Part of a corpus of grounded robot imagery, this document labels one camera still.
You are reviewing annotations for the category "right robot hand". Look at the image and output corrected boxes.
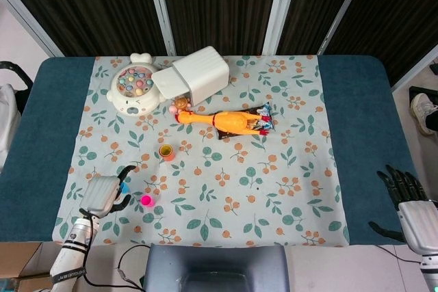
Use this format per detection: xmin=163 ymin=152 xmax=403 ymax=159
xmin=368 ymin=164 xmax=438 ymax=257

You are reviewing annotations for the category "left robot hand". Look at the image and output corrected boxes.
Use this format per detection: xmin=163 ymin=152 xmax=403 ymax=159
xmin=79 ymin=164 xmax=138 ymax=218

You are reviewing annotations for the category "orange plastic cup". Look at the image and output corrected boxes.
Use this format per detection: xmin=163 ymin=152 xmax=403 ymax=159
xmin=158 ymin=144 xmax=175 ymax=162

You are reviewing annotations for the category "teal table cover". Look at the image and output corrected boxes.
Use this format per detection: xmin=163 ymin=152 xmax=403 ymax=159
xmin=0 ymin=54 xmax=432 ymax=245

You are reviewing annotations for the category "white seal fishing game toy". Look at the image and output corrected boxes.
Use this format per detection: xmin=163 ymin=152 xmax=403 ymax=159
xmin=106 ymin=52 xmax=164 ymax=116

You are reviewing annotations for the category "black trouser leg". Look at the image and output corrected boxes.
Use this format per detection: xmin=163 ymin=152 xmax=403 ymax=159
xmin=424 ymin=109 xmax=438 ymax=129

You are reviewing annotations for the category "white cloth bag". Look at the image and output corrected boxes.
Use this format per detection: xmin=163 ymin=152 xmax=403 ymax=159
xmin=0 ymin=83 xmax=22 ymax=170

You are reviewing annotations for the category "white sneaker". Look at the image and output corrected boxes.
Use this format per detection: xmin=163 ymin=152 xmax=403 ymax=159
xmin=410 ymin=92 xmax=438 ymax=136

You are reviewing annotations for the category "floral tablecloth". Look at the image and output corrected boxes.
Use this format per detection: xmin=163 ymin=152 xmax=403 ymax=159
xmin=51 ymin=54 xmax=350 ymax=248

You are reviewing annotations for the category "yellow rubber chicken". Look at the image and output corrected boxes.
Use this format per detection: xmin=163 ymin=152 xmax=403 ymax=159
xmin=174 ymin=109 xmax=271 ymax=141

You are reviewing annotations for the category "white lidded trash bin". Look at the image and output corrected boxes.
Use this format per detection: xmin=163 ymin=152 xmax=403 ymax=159
xmin=151 ymin=45 xmax=230 ymax=106

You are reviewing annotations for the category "dark snack packet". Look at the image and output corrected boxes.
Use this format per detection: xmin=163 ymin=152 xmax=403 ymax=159
xmin=217 ymin=101 xmax=276 ymax=141

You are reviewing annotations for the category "dark folding partition screen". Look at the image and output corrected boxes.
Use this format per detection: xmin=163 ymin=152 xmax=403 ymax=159
xmin=0 ymin=0 xmax=438 ymax=88

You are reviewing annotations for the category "black cable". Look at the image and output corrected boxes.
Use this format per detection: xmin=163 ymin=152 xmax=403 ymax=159
xmin=117 ymin=244 xmax=151 ymax=289

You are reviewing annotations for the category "black chair frame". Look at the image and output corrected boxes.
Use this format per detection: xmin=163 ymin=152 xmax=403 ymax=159
xmin=0 ymin=61 xmax=34 ymax=115

